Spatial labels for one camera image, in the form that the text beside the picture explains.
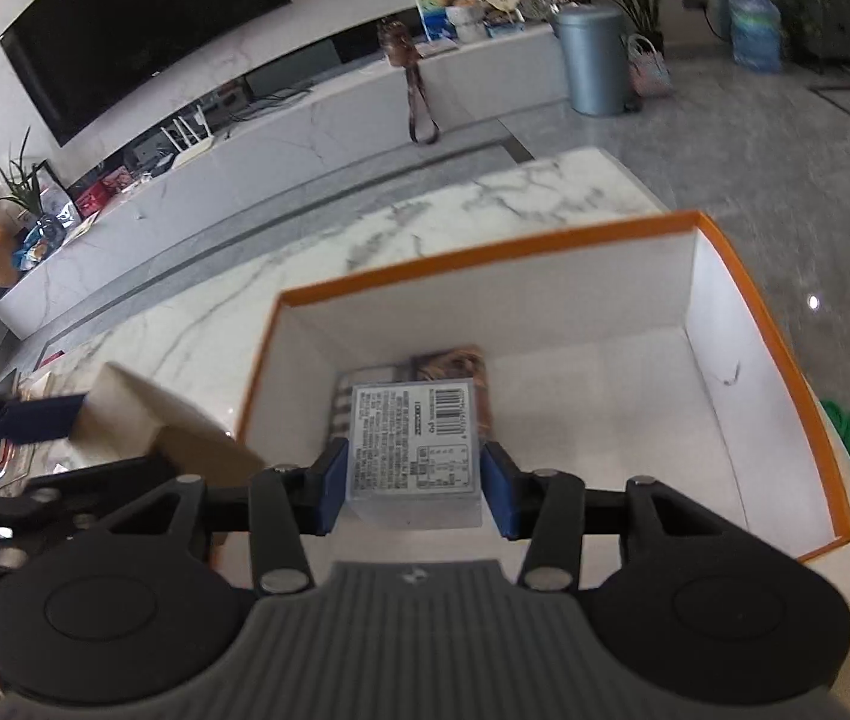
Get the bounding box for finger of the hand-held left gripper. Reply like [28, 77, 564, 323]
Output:
[0, 382, 88, 466]
[0, 459, 178, 586]

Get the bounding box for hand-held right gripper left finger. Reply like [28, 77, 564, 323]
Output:
[98, 439, 351, 593]

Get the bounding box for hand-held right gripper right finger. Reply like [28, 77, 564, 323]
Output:
[479, 441, 734, 592]

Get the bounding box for clear plastic box white label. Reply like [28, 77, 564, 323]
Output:
[342, 379, 486, 530]

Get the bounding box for beige cardboard box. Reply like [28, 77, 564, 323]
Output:
[68, 361, 268, 563]

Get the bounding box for orange cardboard box white inside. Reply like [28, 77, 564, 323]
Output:
[234, 211, 850, 563]

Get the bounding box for brown patterned packet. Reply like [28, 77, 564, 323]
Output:
[410, 345, 497, 436]

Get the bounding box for blue snack packets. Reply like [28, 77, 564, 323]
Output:
[12, 232, 66, 271]

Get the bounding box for red box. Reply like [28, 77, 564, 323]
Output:
[76, 180, 111, 218]

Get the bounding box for small green potted plant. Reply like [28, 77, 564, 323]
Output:
[0, 127, 51, 218]

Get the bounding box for black set-top box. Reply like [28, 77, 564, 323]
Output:
[125, 142, 171, 170]

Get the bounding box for white router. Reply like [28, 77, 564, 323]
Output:
[162, 109, 216, 166]

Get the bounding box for white marble television cabinet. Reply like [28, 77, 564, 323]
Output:
[0, 15, 576, 342]

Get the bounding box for black television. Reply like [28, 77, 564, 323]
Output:
[0, 0, 292, 147]

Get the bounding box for grey pedal trash bin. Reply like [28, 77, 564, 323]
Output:
[551, 4, 632, 117]

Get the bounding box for woven checked bag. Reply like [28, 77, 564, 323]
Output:
[626, 34, 674, 98]

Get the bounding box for blue box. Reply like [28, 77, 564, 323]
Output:
[421, 7, 460, 46]

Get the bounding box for blue water jug with pump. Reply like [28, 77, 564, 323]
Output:
[729, 0, 784, 76]

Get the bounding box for black picture frame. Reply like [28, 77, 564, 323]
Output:
[31, 160, 85, 222]

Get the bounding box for brown bag with strap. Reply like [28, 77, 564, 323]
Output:
[378, 17, 439, 145]

